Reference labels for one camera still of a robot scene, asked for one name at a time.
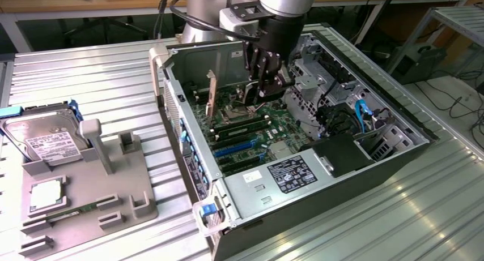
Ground hard disk in blue carrier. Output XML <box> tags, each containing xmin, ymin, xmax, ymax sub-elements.
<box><xmin>0</xmin><ymin>100</ymin><xmax>84</xmax><ymax>168</ymax></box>

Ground green RAM stick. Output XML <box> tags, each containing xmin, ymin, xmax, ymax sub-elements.
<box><xmin>45</xmin><ymin>203</ymin><xmax>100</xmax><ymax>221</ymax></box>

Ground CPU socket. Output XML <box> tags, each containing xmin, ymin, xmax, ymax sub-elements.
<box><xmin>215</xmin><ymin>101</ymin><xmax>260</xmax><ymax>123</ymax></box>

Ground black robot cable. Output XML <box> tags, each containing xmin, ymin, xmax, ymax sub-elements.
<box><xmin>168</xmin><ymin>0</ymin><xmax>262</xmax><ymax>43</ymax></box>

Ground black floor cables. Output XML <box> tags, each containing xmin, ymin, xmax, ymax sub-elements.
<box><xmin>430</xmin><ymin>70</ymin><xmax>484</xmax><ymax>131</ymax></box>

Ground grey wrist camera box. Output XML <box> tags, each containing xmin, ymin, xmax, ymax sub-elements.
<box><xmin>218</xmin><ymin>3</ymin><xmax>277</xmax><ymax>42</ymax></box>

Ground metal slat shelf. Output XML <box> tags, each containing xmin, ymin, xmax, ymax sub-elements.
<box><xmin>408</xmin><ymin>3</ymin><xmax>484</xmax><ymax>75</ymax></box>

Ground silver chipset heatsink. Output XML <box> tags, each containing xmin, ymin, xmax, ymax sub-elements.
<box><xmin>268</xmin><ymin>142</ymin><xmax>301</xmax><ymax>157</ymax></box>

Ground beige case handle with blue latch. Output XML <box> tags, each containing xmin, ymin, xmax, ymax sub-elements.
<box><xmin>191</xmin><ymin>198</ymin><xmax>230</xmax><ymax>237</ymax></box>

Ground installed RAM stick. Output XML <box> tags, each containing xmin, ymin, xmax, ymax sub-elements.
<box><xmin>210</xmin><ymin>116</ymin><xmax>267</xmax><ymax>133</ymax></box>
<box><xmin>215</xmin><ymin>123</ymin><xmax>273</xmax><ymax>142</ymax></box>

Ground black chair base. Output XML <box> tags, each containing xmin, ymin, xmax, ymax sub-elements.
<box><xmin>61</xmin><ymin>16</ymin><xmax>148</xmax><ymax>45</ymax></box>

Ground black expansion slot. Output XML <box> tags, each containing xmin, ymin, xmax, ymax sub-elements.
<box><xmin>219</xmin><ymin>155</ymin><xmax>267</xmax><ymax>174</ymax></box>

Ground silver power supply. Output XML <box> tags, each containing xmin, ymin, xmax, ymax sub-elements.
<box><xmin>222</xmin><ymin>147</ymin><xmax>373</xmax><ymax>220</ymax></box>

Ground wooden desk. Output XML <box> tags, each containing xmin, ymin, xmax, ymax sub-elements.
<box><xmin>0</xmin><ymin>0</ymin><xmax>476</xmax><ymax>52</ymax></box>

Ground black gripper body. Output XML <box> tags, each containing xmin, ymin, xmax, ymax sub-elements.
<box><xmin>258</xmin><ymin>14</ymin><xmax>306</xmax><ymax>62</ymax></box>

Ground blue SATA wire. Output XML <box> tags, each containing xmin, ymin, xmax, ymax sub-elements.
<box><xmin>354</xmin><ymin>99</ymin><xmax>366</xmax><ymax>135</ymax></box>

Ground metal disk bay cage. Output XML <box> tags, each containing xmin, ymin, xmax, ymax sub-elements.
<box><xmin>293</xmin><ymin>36</ymin><xmax>366</xmax><ymax>105</ymax></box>

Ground thin hanging cable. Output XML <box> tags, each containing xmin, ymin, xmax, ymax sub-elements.
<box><xmin>155</xmin><ymin>0</ymin><xmax>170</xmax><ymax>45</ymax></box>

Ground black wire bundle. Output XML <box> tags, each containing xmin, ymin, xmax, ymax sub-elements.
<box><xmin>315</xmin><ymin>104</ymin><xmax>358</xmax><ymax>139</ymax></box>

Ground black equipment box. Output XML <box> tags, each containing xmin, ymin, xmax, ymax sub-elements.
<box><xmin>394</xmin><ymin>45</ymin><xmax>448</xmax><ymax>85</ymax></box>

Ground open black PC case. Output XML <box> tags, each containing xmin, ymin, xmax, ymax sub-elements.
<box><xmin>148</xmin><ymin>29</ymin><xmax>441</xmax><ymax>261</ymax></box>

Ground blue expansion slot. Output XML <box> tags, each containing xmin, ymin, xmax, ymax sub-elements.
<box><xmin>211</xmin><ymin>140</ymin><xmax>255</xmax><ymax>160</ymax></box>

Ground green motherboard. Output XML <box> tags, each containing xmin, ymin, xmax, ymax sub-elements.
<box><xmin>187</xmin><ymin>85</ymin><xmax>317</xmax><ymax>178</ymax></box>

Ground silver CPU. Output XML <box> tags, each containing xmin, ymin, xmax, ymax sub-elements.
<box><xmin>28</xmin><ymin>183</ymin><xmax>64</xmax><ymax>208</ymax></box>

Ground grey parts rack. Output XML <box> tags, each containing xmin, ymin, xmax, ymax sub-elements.
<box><xmin>17</xmin><ymin>118</ymin><xmax>159</xmax><ymax>258</ymax></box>

